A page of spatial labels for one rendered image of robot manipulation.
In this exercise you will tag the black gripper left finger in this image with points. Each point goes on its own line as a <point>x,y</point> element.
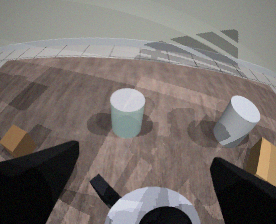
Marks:
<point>30,185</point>

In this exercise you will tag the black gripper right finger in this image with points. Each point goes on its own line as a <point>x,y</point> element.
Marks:
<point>243,198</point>

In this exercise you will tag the white cylinder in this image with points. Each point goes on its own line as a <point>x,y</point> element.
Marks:
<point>239,117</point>

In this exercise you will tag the tan cube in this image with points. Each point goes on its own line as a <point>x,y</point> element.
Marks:
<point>18,142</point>

